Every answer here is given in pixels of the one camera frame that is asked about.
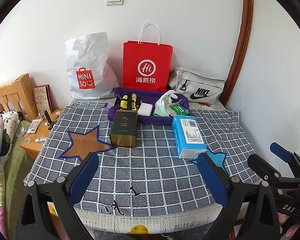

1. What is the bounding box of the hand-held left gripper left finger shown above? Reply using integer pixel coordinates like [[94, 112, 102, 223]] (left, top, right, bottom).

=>
[[15, 152, 100, 240]]

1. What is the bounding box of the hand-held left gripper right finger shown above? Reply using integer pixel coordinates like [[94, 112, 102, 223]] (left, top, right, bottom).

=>
[[197, 152, 282, 240]]

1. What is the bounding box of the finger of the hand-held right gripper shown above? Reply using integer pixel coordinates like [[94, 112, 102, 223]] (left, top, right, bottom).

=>
[[269, 142, 300, 172], [247, 154, 283, 181]]

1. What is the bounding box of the green tissue pack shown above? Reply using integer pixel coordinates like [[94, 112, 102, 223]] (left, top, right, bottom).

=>
[[170, 103, 191, 116]]

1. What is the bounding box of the pale green cloth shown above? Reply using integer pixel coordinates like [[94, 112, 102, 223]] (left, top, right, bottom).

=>
[[153, 105, 173, 118]]

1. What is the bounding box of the purple towel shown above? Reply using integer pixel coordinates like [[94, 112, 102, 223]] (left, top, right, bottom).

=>
[[108, 87, 195, 126]]

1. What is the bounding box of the yellow black pouch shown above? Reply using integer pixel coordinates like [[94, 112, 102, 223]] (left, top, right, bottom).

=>
[[120, 92, 141, 112]]

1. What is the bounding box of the white mesh bag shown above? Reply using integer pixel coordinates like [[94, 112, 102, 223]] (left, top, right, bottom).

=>
[[156, 91, 179, 108]]

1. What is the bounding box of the white sponge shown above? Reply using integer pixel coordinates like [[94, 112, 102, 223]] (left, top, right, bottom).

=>
[[138, 102, 154, 117]]

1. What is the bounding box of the blue tissue pack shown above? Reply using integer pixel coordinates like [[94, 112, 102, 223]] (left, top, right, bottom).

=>
[[171, 115, 208, 159]]

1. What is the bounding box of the wooden nightstand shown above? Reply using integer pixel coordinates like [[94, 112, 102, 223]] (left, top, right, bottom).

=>
[[19, 108, 64, 161]]

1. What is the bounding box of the grey checked tablecloth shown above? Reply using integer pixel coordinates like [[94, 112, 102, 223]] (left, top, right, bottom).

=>
[[23, 101, 257, 217]]

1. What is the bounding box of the dark tea tin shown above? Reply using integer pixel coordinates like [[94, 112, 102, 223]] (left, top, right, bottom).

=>
[[109, 110, 139, 148]]

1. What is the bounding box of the green bedsheet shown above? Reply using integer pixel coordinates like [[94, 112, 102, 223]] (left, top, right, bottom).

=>
[[4, 120, 38, 182]]

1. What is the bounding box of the white sachet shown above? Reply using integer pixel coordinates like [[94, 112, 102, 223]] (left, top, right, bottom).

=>
[[27, 119, 42, 134]]

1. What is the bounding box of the clear glass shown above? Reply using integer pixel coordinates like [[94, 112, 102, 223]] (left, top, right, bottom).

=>
[[16, 127, 32, 145]]

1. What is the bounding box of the patterned book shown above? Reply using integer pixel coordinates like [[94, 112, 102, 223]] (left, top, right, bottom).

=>
[[32, 84, 53, 116]]

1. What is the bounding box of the black spotted white pillow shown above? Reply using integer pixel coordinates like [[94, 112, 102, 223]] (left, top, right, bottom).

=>
[[0, 111, 22, 161]]

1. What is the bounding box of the grey waist bag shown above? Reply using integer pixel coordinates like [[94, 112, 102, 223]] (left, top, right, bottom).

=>
[[168, 67, 226, 105]]

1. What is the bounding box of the wooden headboard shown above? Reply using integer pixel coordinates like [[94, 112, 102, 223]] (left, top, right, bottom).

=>
[[0, 73, 39, 121]]

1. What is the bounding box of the white plastic shopping bag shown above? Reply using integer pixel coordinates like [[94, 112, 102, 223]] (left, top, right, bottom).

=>
[[65, 32, 120, 100]]

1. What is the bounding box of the red paper bag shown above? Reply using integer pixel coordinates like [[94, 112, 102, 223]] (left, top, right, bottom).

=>
[[122, 22, 174, 93]]

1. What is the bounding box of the brown wooden door frame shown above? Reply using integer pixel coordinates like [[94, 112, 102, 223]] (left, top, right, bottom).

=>
[[221, 0, 254, 106]]

